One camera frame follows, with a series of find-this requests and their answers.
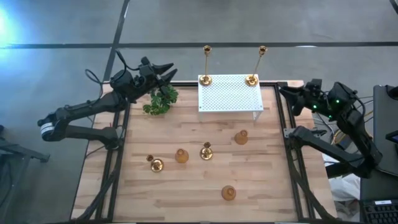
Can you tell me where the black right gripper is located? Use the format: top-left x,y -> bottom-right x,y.
278,86 -> 329,117

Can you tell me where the black metal stand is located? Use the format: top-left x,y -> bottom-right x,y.
0,124 -> 50,224

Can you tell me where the green artificial plant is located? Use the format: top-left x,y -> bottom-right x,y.
142,84 -> 180,116

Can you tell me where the black aluminium table frame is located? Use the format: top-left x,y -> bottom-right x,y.
74,80 -> 335,223

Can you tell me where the dark grey flat panel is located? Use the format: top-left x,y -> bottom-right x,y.
372,84 -> 398,177

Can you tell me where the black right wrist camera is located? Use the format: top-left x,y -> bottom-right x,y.
307,78 -> 323,91

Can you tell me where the short brass candlestick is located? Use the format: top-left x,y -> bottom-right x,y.
146,154 -> 165,173
199,141 -> 214,161

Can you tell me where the yellow cable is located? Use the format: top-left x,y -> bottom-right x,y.
331,129 -> 346,146

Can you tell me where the white perforated metal shelf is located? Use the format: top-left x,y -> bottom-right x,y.
197,73 -> 264,122

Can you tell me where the white plastic bag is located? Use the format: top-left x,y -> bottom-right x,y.
323,154 -> 363,218

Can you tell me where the black keyboard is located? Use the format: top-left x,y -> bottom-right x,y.
360,198 -> 398,224

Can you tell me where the black cable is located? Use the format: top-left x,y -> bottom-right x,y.
84,49 -> 141,103

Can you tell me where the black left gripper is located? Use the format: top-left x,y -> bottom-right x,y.
137,62 -> 178,91

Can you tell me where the tall brass candlestick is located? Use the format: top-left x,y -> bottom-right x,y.
244,45 -> 269,87
198,45 -> 213,87

